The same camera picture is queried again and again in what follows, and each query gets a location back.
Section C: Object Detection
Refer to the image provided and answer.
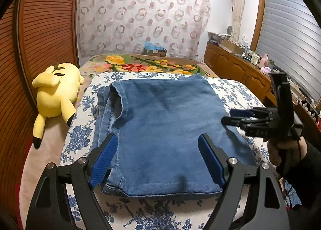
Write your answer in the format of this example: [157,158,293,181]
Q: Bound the flat cardboard box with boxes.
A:
[222,39,245,54]

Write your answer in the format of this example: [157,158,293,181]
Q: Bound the brown cardboard box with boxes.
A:
[143,47,167,57]

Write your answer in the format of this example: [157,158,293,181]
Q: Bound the wooden window frame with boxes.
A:
[251,0,293,51]

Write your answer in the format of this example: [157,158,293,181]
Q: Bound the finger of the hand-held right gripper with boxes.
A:
[221,116,272,130]
[229,107,275,120]

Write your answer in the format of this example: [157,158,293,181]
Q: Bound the patterned folded cloth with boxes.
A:
[208,31,231,44]

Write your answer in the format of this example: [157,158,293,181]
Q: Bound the beige side curtain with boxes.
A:
[232,0,246,41]

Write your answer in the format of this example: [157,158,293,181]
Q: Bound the floral beige blanket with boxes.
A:
[19,54,221,225]

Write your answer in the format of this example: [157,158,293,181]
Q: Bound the yellow plush toy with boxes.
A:
[33,62,84,150]

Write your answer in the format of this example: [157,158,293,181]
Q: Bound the wooden cabinet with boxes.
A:
[204,42,321,140]

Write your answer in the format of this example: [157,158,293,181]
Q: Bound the pink bottle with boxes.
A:
[259,54,270,68]

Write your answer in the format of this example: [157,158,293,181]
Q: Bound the blue plastic bag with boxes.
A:
[143,40,161,51]

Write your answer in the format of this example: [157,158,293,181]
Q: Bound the cluster of small bottles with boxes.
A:
[242,50,261,65]

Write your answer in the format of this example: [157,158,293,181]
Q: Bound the person's right hand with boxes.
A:
[267,137,308,178]

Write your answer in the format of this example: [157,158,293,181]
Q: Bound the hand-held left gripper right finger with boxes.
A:
[198,133,290,230]

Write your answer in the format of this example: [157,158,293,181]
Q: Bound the sheer curtain with circle print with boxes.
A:
[76,0,211,61]

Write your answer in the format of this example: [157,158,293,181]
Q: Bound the blue denim pants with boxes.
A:
[94,73,257,197]

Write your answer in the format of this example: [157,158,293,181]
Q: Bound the person's right forearm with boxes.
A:
[277,141,321,208]

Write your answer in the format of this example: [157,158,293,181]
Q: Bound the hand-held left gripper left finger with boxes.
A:
[25,133,118,230]

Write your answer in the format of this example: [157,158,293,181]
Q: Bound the white blue floral quilt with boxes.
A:
[59,71,277,230]

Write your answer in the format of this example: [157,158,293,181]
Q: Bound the wooden louvered wardrobe door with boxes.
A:
[0,0,84,210]

